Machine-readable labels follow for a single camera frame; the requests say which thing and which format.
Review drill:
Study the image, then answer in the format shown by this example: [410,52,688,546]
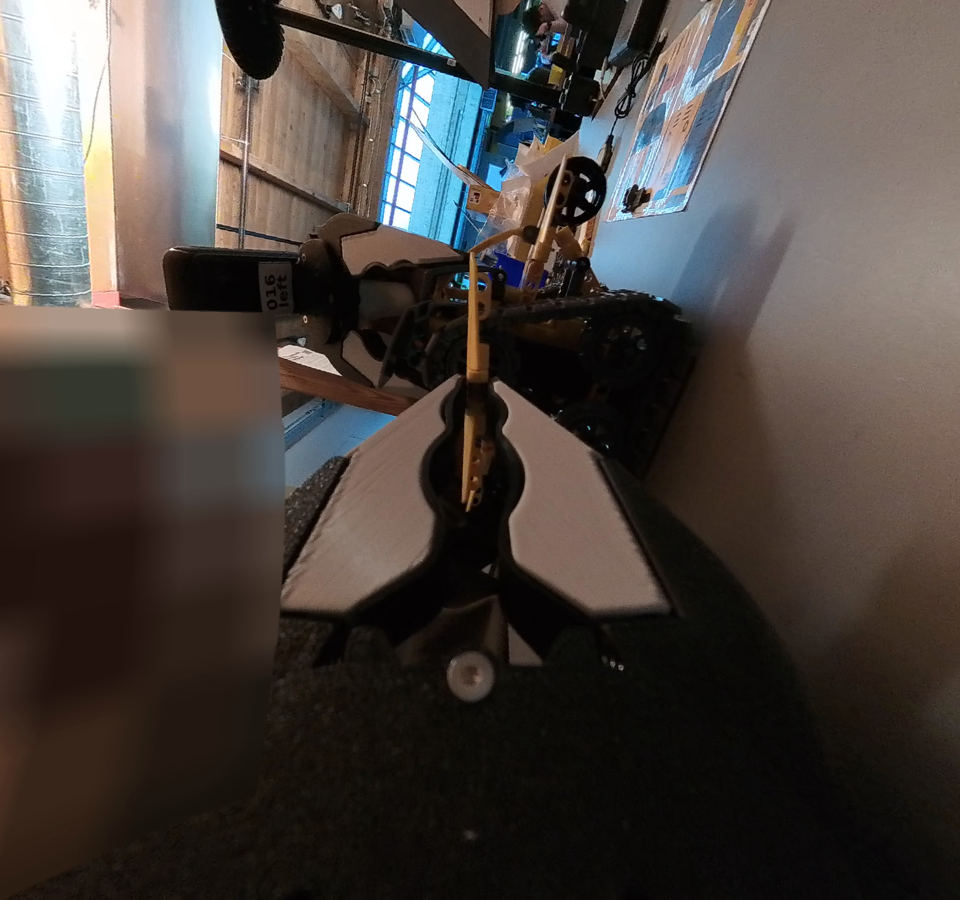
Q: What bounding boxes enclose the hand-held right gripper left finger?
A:
[281,376,461,617]

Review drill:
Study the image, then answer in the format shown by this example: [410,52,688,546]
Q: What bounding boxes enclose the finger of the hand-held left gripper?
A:
[341,328,425,394]
[341,223,471,280]

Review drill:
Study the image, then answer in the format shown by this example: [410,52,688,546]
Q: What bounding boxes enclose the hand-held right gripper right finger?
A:
[489,381,672,620]

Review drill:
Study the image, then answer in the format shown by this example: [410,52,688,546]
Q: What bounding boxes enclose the yellow black tracked toy vehicle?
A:
[378,153,696,478]

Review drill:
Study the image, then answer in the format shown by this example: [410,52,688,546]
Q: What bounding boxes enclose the white plastic bag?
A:
[493,133,580,227]

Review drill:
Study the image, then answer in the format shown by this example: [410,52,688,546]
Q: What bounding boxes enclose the black battery charger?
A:
[557,69,603,116]
[561,0,629,43]

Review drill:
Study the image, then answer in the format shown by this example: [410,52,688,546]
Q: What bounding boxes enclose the black pole with round disc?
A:
[210,0,603,115]

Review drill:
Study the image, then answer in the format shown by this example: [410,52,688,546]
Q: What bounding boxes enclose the instruction booklet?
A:
[604,0,798,226]

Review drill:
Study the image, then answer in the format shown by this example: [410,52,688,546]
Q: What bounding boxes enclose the black box device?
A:
[606,0,681,70]

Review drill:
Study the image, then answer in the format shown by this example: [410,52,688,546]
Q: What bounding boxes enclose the silver ventilation duct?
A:
[0,0,93,302]

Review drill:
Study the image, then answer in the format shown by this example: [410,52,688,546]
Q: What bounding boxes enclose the black usb cable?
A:
[598,28,666,163]

